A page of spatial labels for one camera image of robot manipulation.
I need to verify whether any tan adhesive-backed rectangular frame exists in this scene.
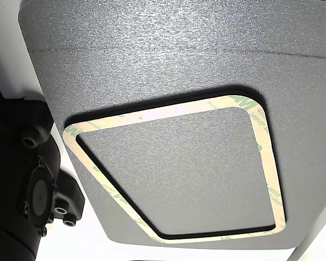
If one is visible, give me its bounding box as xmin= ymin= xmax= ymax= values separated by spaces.
xmin=62 ymin=94 xmax=286 ymax=244

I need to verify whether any flat grey plate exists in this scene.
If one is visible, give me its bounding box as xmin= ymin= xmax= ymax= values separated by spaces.
xmin=17 ymin=0 xmax=326 ymax=250

